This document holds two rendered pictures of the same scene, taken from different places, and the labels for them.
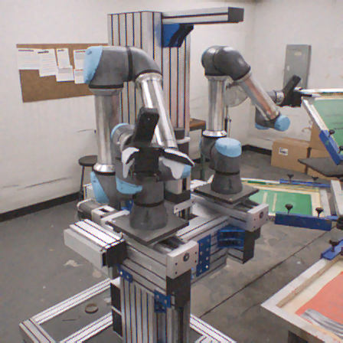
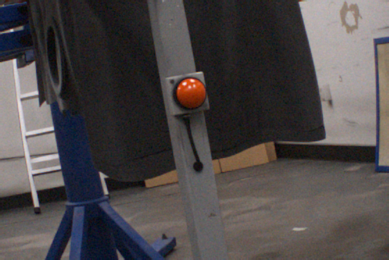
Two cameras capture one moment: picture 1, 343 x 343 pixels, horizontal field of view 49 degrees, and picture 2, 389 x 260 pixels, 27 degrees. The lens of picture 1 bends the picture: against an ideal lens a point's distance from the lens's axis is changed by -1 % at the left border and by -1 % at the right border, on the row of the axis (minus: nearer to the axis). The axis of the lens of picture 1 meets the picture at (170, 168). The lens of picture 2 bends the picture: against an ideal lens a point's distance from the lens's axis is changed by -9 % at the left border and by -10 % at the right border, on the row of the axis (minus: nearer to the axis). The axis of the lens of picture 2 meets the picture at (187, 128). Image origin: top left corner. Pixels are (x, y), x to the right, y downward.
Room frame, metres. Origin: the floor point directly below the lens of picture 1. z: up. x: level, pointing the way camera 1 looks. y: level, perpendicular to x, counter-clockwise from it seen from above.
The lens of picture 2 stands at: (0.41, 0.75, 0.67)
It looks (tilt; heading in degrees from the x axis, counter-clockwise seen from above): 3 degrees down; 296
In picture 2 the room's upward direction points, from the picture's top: 10 degrees counter-clockwise
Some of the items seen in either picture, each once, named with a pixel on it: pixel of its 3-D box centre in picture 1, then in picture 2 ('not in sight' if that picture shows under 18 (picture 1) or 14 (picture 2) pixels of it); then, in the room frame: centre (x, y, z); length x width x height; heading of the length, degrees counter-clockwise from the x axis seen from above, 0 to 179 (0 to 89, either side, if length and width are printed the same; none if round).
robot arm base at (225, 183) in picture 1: (227, 178); not in sight; (1.68, -0.26, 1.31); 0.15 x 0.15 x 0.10
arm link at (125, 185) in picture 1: (134, 172); not in sight; (1.04, 0.10, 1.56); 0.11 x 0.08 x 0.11; 110
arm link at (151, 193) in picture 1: (146, 181); not in sight; (1.32, 0.09, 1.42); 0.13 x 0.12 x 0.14; 110
